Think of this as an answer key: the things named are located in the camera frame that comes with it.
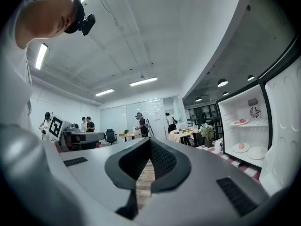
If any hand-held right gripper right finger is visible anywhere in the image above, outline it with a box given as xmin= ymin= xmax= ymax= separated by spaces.
xmin=138 ymin=137 xmax=270 ymax=226

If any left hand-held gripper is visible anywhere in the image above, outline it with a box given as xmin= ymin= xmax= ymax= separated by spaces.
xmin=48 ymin=115 xmax=106 ymax=152

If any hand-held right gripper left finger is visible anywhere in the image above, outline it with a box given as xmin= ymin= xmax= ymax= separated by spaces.
xmin=44 ymin=137 xmax=151 ymax=223

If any white round plate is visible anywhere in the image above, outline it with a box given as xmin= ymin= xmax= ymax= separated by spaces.
xmin=230 ymin=118 xmax=250 ymax=127
xmin=246 ymin=145 xmax=269 ymax=160
xmin=231 ymin=143 xmax=251 ymax=153

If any black mini fridge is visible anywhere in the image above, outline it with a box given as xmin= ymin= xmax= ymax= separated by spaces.
xmin=215 ymin=35 xmax=301 ymax=197

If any black office chair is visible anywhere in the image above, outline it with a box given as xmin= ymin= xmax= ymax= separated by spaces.
xmin=105 ymin=129 xmax=118 ymax=146

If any round wooden table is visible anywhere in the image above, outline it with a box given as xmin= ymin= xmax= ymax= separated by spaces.
xmin=118 ymin=132 xmax=142 ymax=142

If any cream cloth side table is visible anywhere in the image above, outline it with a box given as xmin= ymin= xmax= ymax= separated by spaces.
xmin=168 ymin=129 xmax=200 ymax=143

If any white ceiling tube light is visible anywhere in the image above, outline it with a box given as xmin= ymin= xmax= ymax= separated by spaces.
xmin=35 ymin=43 xmax=49 ymax=71
xmin=129 ymin=76 xmax=158 ymax=88
xmin=94 ymin=88 xmax=115 ymax=97

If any white flower bouquet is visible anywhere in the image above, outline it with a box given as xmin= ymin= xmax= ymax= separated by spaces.
xmin=198 ymin=123 xmax=215 ymax=140

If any pink white checked tablecloth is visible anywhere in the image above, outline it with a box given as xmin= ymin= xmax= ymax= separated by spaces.
xmin=196 ymin=144 xmax=261 ymax=181

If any person's white shirt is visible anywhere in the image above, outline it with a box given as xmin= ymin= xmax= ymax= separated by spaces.
xmin=0 ymin=0 xmax=33 ymax=133

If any person's head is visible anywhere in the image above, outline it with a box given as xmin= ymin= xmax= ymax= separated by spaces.
xmin=15 ymin=0 xmax=82 ymax=49

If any black head-worn camera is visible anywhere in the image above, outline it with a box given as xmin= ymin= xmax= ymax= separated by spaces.
xmin=24 ymin=0 xmax=96 ymax=36

